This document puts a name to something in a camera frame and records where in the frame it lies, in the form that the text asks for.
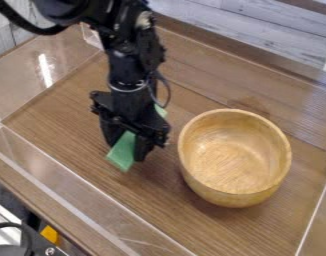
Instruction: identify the yellow and black device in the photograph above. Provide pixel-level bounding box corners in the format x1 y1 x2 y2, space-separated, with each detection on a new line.
41 225 77 256

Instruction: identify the black cable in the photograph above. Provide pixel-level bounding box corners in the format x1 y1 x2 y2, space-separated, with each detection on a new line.
0 222 38 256

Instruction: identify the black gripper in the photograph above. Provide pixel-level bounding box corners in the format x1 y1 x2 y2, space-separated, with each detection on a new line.
90 79 172 162

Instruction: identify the clear acrylic corner bracket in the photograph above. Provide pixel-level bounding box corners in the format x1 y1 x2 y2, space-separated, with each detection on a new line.
81 23 104 50

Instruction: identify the brown wooden bowl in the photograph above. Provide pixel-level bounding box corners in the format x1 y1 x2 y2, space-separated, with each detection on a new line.
178 109 293 208

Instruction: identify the clear acrylic barrier panel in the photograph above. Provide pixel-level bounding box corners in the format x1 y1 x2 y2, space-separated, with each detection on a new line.
0 123 197 256

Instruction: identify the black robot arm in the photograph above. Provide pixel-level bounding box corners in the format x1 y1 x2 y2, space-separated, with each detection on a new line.
0 0 172 162

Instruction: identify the green rectangular block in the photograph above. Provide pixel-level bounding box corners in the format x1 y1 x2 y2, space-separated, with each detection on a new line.
105 103 169 174

